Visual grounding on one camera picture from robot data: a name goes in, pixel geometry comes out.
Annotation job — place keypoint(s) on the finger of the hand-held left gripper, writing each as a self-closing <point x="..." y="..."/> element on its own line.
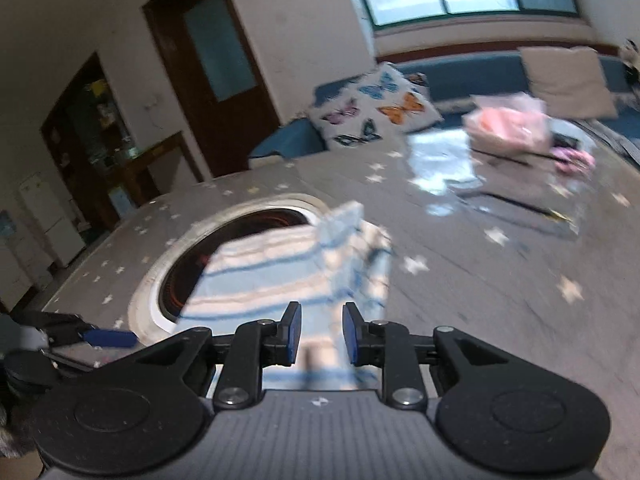
<point x="110" y="338"/>

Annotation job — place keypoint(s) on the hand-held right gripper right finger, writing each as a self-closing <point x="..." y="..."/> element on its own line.
<point x="351" y="335"/>

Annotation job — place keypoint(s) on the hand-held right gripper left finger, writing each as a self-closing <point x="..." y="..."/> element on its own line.
<point x="294" y="335"/>

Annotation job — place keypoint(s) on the blue white striped shirt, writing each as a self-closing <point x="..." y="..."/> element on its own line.
<point x="260" y="280"/>

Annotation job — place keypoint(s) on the round table stove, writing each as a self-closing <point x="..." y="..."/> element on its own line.
<point x="175" y="285"/>

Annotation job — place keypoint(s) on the white refrigerator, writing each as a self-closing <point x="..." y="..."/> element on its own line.
<point x="45" y="220"/>

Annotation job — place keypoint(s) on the grey star print tablecloth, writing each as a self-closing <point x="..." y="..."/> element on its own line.
<point x="500" y="310"/>

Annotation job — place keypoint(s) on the brown wooden side cabinet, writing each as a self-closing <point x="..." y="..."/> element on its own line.
<point x="150" y="165"/>

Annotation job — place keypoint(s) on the blue sofa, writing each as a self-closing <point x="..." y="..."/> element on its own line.
<point x="295" y="140"/>

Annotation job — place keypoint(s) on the dark wooden shelf cabinet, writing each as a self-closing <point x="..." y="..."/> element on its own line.
<point x="90" y="135"/>

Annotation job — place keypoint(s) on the black eyeglasses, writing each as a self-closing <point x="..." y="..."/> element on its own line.
<point x="525" y="205"/>

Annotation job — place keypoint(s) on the butterfly print pillow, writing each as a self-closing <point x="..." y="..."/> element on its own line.
<point x="380" y="105"/>

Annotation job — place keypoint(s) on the pink tissue pack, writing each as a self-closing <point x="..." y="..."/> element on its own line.
<point x="505" y="125"/>

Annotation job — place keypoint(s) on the pink braided scrunchie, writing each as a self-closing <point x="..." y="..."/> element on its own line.
<point x="575" y="157"/>

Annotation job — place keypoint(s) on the dark brown wooden door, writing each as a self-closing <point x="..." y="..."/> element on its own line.
<point x="220" y="50"/>

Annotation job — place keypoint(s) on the grey pillow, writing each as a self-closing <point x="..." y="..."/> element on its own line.
<point x="565" y="80"/>

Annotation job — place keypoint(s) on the panda plush toy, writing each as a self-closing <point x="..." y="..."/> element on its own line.
<point x="631" y="52"/>

